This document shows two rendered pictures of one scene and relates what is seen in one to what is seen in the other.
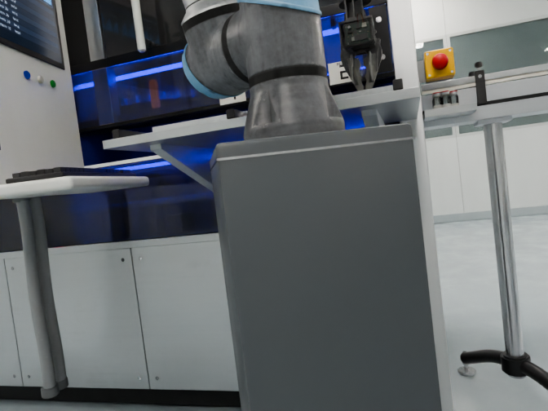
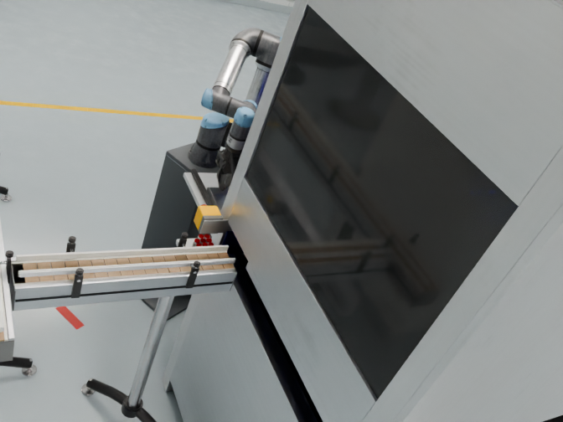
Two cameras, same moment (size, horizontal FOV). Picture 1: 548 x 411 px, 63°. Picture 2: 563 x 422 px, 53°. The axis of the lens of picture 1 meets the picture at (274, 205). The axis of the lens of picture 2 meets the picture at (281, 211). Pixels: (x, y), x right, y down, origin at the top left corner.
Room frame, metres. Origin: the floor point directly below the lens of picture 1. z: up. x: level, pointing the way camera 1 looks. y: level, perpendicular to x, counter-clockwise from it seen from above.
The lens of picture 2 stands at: (2.30, -1.66, 2.21)
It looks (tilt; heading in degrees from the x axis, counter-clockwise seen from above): 34 degrees down; 124
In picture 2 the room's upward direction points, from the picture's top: 23 degrees clockwise
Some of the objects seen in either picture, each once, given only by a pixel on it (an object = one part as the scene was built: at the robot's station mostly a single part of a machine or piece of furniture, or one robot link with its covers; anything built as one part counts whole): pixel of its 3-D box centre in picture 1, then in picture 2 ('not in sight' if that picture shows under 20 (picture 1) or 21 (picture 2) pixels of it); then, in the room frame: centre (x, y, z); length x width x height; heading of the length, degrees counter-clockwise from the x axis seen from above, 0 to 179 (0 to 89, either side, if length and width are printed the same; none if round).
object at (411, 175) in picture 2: not in sight; (342, 187); (1.69, -0.56, 1.50); 0.85 x 0.01 x 0.59; 163
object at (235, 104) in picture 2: not in sight; (243, 111); (0.92, -0.16, 1.21); 0.11 x 0.11 x 0.08; 40
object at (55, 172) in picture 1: (81, 175); not in sight; (1.20, 0.50, 0.82); 0.40 x 0.14 x 0.02; 174
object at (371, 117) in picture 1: (377, 145); not in sight; (1.08, -0.27, 0.79); 0.34 x 0.03 x 0.13; 163
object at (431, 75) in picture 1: (439, 65); (208, 218); (1.22, -0.49, 0.99); 0.08 x 0.07 x 0.07; 163
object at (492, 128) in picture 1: (504, 249); (148, 353); (1.32, -0.66, 0.46); 0.09 x 0.09 x 0.77; 73
